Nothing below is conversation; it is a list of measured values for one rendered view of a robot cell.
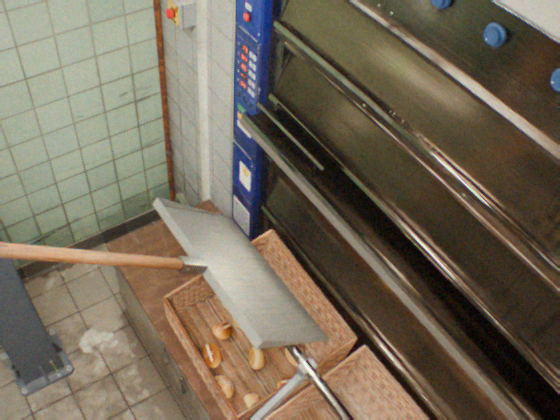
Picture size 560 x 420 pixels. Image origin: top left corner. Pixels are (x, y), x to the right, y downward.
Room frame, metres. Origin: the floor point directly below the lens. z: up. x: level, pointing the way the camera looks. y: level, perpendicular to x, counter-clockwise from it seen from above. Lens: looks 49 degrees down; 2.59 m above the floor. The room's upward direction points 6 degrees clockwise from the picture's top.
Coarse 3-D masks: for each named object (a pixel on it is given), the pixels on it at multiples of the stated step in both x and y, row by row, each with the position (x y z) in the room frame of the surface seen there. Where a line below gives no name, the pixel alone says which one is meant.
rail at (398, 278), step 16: (256, 128) 1.32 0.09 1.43; (272, 144) 1.26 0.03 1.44; (288, 160) 1.20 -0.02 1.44; (304, 176) 1.14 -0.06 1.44; (320, 192) 1.08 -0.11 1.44; (336, 208) 1.03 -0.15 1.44; (352, 224) 0.98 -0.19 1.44; (368, 240) 0.94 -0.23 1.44; (384, 256) 0.89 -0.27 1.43; (416, 304) 0.76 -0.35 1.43; (432, 320) 0.72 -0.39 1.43; (448, 336) 0.68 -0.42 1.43; (464, 352) 0.64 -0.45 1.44; (480, 368) 0.60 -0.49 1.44; (496, 384) 0.56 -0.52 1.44; (512, 400) 0.52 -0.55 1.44; (528, 416) 0.49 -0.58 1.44
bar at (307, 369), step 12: (288, 348) 0.75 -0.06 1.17; (300, 360) 0.72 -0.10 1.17; (312, 360) 0.72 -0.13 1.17; (300, 372) 0.69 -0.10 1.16; (312, 372) 0.69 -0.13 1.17; (288, 384) 0.68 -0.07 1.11; (324, 384) 0.65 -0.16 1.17; (276, 396) 0.65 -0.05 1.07; (324, 396) 0.62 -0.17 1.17; (336, 396) 0.62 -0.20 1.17; (264, 408) 0.63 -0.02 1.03; (336, 408) 0.59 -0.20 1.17
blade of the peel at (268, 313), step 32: (192, 224) 1.11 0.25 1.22; (224, 224) 1.21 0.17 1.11; (192, 256) 0.93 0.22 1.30; (224, 256) 1.02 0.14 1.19; (256, 256) 1.12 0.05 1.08; (224, 288) 0.87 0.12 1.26; (256, 288) 0.94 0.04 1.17; (288, 288) 1.02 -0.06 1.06; (256, 320) 0.79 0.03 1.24; (288, 320) 0.86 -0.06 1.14
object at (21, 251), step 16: (0, 256) 0.60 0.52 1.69; (16, 256) 0.62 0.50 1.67; (32, 256) 0.64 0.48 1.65; (48, 256) 0.66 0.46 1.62; (64, 256) 0.68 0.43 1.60; (80, 256) 0.70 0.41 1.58; (96, 256) 0.72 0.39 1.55; (112, 256) 0.75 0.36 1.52; (128, 256) 0.77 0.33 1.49; (144, 256) 0.80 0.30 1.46
